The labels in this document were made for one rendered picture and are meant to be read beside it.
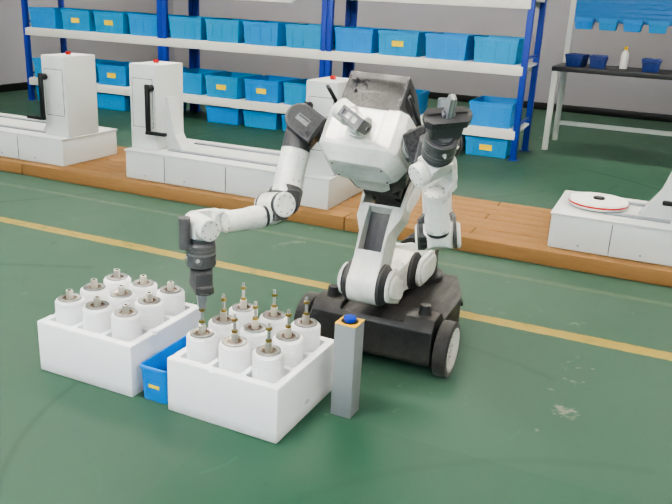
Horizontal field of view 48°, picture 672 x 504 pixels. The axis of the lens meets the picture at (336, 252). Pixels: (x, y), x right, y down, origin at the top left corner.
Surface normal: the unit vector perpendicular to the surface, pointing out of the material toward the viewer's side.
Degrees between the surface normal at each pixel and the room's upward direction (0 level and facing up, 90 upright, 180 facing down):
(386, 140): 52
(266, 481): 0
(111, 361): 90
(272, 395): 90
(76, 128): 90
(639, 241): 90
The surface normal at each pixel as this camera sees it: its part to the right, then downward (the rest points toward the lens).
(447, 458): 0.05, -0.95
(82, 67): 0.91, 0.17
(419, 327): -0.26, -0.47
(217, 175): -0.40, 0.27
